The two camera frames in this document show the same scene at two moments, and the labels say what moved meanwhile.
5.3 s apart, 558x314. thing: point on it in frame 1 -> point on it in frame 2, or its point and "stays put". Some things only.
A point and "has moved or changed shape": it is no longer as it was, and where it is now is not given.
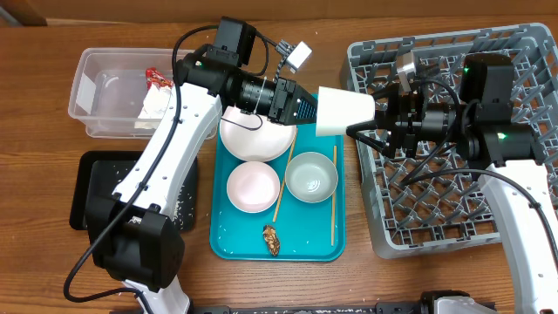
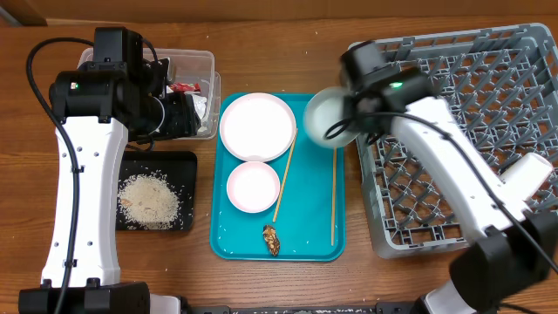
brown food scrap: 273,242 stays put
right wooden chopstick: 334,195 stays put
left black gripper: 285,86 -> 182,114
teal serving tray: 304,231 stays put
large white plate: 255,137 stays put
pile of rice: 184,208 has moved or changed shape
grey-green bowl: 311,177 -> 323,111
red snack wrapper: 153,77 has moved or changed shape
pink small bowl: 253,187 stays put
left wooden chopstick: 283,184 stays put
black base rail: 380,308 stays put
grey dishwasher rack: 437,201 stays put
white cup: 339,109 has moved or changed shape
